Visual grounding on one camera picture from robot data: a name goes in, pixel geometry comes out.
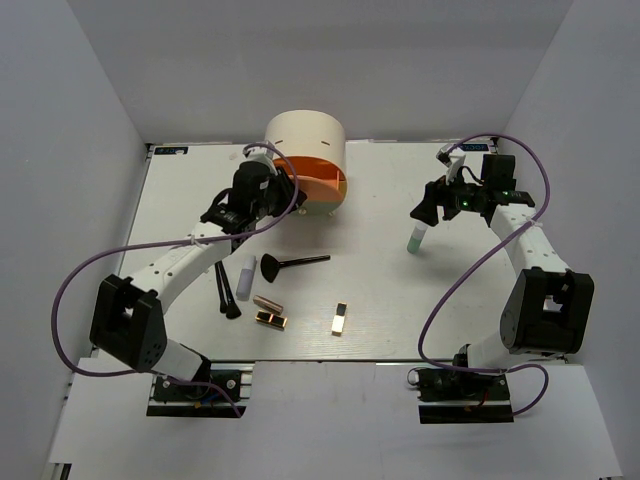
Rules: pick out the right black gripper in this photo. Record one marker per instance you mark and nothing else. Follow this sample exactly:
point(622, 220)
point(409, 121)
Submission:
point(436, 193)

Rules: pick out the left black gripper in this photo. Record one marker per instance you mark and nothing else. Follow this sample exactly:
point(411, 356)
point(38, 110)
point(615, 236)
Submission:
point(285, 186)

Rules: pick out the green white makeup tube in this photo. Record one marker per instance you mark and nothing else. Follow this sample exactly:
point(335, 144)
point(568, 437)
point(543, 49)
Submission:
point(416, 237)

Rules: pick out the round beige orange organizer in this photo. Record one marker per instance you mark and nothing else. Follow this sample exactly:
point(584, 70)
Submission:
point(315, 144)

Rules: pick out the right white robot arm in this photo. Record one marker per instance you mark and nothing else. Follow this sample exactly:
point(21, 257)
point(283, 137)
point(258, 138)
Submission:
point(547, 310)

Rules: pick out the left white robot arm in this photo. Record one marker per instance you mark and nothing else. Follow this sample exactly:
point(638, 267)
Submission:
point(128, 321)

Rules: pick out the black fan brush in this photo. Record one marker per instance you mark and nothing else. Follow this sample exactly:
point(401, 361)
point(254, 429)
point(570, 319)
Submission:
point(270, 266)

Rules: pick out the rose gold lipstick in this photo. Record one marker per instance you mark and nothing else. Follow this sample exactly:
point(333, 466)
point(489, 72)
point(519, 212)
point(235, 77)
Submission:
point(268, 305)

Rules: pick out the black gold lipstick case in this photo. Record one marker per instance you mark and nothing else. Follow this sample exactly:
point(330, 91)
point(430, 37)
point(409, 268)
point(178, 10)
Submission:
point(272, 320)

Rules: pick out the gold black lipstick upright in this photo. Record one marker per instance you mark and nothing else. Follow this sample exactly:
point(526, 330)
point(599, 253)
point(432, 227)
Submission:
point(339, 319)

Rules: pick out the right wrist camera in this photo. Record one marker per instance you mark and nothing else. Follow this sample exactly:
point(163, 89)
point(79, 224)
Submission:
point(453, 158)

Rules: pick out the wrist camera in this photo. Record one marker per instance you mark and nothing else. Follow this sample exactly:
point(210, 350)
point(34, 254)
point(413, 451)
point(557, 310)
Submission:
point(453, 158)
point(260, 154)

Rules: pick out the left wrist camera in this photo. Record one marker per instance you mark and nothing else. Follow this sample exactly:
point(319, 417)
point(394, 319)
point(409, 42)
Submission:
point(260, 154)

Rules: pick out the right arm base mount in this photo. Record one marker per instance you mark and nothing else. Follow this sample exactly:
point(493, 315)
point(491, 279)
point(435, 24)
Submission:
point(449, 398)

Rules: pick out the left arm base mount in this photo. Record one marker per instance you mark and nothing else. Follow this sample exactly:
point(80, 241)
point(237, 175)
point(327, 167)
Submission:
point(170, 400)

